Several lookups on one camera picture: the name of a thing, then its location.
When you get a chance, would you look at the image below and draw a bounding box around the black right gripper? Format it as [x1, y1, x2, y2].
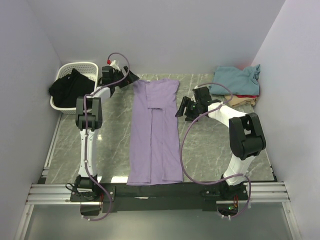
[175, 96, 202, 123]

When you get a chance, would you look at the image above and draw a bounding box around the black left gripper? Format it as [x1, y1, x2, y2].
[112, 66, 140, 89]

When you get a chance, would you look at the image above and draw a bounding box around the purple t shirt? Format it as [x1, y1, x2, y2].
[127, 78, 183, 186]

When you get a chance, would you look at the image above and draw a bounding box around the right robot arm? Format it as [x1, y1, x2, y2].
[175, 86, 266, 200]

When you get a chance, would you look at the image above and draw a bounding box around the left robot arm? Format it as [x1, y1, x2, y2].
[72, 65, 139, 201]

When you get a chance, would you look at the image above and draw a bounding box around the white laundry basket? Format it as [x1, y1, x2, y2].
[48, 62, 99, 114]

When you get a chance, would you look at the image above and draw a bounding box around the tan folded t shirt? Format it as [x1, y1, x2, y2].
[224, 95, 258, 108]

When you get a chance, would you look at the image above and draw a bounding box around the teal folded t shirt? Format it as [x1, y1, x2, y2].
[212, 64, 261, 96]

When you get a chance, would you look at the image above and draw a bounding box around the black t shirt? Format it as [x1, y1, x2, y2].
[48, 68, 95, 108]

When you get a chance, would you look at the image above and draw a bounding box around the red folded t shirt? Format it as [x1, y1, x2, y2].
[236, 95, 258, 99]

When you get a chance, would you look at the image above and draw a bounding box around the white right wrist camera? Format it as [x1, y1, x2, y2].
[192, 85, 199, 102]

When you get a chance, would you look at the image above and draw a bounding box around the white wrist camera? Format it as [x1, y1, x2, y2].
[192, 85, 199, 102]
[107, 59, 120, 70]

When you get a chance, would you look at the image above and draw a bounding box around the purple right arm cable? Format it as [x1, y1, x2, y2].
[179, 83, 252, 221]

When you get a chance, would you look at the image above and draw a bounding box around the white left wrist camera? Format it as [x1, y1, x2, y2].
[107, 59, 120, 70]

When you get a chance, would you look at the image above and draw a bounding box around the aluminium rail frame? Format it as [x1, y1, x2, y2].
[27, 115, 292, 240]

